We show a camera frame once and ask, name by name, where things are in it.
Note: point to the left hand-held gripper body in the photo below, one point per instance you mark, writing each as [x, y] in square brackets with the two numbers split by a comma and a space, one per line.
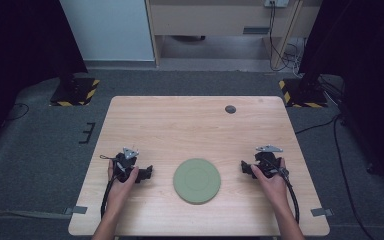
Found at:
[124, 164]

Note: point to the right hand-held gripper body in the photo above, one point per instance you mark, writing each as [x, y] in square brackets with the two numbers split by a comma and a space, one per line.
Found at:
[267, 162]

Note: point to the green round plate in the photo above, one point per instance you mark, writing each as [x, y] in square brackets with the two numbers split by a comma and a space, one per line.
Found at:
[197, 181]

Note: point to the person's left hand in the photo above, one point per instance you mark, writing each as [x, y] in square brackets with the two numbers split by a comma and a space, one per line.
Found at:
[120, 190]

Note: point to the person's right hand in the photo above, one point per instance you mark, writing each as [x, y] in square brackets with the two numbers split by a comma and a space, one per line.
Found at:
[275, 190]

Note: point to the black round table grommet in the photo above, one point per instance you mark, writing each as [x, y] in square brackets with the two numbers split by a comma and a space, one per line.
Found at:
[230, 109]

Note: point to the grey tape strip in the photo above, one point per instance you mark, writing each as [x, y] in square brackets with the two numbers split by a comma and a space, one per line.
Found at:
[321, 212]
[78, 210]

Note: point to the black striped stand base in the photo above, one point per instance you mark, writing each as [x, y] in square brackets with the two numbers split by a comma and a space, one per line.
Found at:
[305, 95]
[76, 93]

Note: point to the white panel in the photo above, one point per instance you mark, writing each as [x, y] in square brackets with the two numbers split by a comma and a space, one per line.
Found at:
[110, 30]

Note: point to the black curtain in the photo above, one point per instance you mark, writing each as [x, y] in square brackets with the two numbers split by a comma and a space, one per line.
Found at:
[370, 66]
[20, 50]

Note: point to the grey power strip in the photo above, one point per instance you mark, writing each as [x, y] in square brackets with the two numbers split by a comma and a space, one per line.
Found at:
[276, 2]

